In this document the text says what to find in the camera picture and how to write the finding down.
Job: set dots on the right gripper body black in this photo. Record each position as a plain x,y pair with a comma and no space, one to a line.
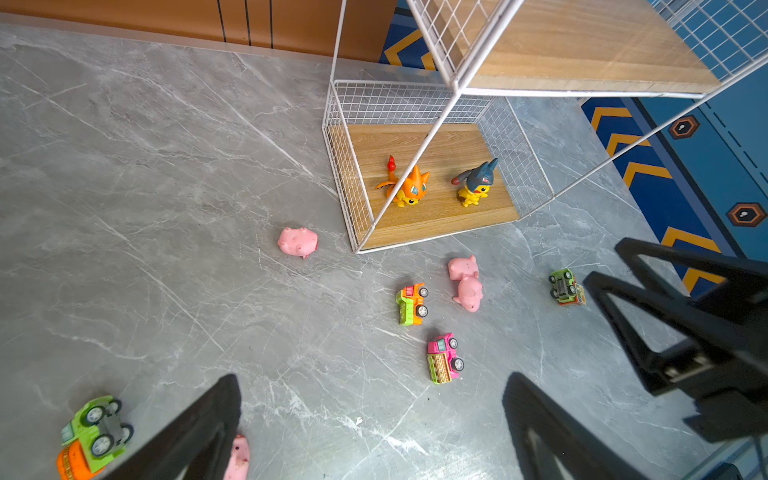
735,402

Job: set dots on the green toy car right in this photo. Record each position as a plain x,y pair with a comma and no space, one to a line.
565,289

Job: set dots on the orange pikachu figure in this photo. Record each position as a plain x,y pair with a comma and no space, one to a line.
413,188

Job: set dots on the grey hooded pikachu figure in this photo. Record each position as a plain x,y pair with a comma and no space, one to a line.
475,183

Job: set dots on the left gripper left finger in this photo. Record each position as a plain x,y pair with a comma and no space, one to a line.
197,444

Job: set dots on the pink pig near shelf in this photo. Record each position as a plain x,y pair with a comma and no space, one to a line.
300,242

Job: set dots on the white wire wooden shelf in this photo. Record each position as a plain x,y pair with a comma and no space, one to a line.
457,113

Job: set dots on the pink pig toy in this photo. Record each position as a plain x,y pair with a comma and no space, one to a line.
458,268
239,461
469,293

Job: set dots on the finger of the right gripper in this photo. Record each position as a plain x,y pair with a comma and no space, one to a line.
711,345
708,264

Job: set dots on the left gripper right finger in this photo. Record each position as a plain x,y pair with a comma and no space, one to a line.
550,443

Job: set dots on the pink toy truck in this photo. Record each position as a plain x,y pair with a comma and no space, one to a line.
443,361

